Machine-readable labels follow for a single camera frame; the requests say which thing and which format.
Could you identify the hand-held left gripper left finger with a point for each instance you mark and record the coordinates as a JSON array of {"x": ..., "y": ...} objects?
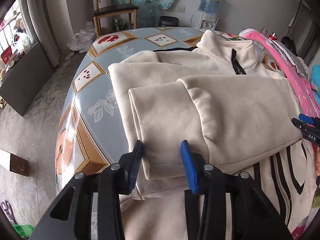
[{"x": 135, "y": 170}]

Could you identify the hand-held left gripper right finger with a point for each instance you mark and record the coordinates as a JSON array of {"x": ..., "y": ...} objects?
[{"x": 188, "y": 170}]

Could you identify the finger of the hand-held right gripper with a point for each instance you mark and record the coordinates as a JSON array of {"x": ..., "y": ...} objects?
[
  {"x": 307, "y": 119},
  {"x": 298, "y": 124}
]

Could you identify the cream jacket with black trim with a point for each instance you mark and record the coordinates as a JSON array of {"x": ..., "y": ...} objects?
[{"x": 225, "y": 100}]

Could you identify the person's right hand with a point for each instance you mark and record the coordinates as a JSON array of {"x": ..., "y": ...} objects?
[{"x": 317, "y": 164}]

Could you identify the pink floral blanket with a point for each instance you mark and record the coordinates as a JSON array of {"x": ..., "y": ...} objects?
[{"x": 302, "y": 90}]

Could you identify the blue plush toy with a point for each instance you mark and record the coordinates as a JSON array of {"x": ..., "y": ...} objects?
[{"x": 316, "y": 75}]

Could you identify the fruit print tablecloth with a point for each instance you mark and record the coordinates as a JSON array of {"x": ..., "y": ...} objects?
[{"x": 95, "y": 105}]

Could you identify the red bottle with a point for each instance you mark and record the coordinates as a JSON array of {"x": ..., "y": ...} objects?
[{"x": 273, "y": 35}]

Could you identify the small brown wooden box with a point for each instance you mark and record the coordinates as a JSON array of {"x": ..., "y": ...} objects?
[{"x": 17, "y": 166}]

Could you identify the green plastic bottle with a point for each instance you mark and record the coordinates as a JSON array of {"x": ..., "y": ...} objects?
[{"x": 23, "y": 231}]

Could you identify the purple slipper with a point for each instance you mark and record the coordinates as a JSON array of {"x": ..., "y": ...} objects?
[{"x": 6, "y": 210}]

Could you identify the white water dispenser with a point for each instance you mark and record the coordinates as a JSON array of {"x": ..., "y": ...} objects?
[{"x": 207, "y": 22}]

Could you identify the dark grey cabinet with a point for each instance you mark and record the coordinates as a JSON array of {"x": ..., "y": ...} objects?
[{"x": 27, "y": 80}]

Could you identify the white plastic bag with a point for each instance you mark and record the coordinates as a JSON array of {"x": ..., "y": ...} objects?
[{"x": 81, "y": 38}]

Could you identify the green can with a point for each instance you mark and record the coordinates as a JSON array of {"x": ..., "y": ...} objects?
[{"x": 116, "y": 23}]

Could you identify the dark round bin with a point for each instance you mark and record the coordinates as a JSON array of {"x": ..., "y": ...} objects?
[{"x": 168, "y": 21}]

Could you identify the blue water jug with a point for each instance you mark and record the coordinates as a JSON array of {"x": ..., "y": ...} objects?
[{"x": 210, "y": 1}]

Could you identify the empty clear water jug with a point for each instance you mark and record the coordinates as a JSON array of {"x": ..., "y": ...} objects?
[{"x": 148, "y": 13}]

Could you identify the wooden chair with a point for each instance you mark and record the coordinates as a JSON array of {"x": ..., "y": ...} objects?
[{"x": 115, "y": 8}]

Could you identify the white shopping bag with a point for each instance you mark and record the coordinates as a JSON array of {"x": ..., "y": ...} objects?
[{"x": 21, "y": 42}]

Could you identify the red box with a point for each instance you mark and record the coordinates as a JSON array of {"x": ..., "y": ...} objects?
[{"x": 6, "y": 55}]

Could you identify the grey curtain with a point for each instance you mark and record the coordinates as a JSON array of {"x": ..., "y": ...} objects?
[{"x": 47, "y": 17}]

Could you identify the wall socket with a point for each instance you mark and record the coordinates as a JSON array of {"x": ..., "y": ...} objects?
[{"x": 179, "y": 8}]

